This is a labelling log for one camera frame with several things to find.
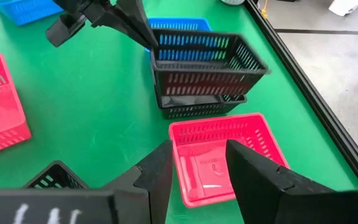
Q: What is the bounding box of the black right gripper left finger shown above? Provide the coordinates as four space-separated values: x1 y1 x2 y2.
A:
0 139 174 224

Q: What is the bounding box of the white plastic object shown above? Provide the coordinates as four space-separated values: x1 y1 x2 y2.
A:
328 0 358 17

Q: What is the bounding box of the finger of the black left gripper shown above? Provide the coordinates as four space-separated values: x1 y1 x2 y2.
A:
116 0 158 48
45 4 155 49

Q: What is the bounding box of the blue plastic slotted basket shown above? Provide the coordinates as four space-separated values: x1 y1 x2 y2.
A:
144 17 213 52
0 0 64 26

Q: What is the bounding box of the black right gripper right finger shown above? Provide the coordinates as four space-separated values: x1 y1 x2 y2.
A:
226 139 358 224

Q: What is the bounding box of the black plastic slotted basket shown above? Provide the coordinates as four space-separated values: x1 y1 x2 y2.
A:
23 160 90 190
149 28 269 96
155 93 248 119

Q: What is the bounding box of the short yellow cable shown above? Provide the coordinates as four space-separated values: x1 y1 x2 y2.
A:
260 0 269 19

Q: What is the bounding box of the black table edge rail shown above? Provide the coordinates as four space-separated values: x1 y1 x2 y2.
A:
244 0 358 190

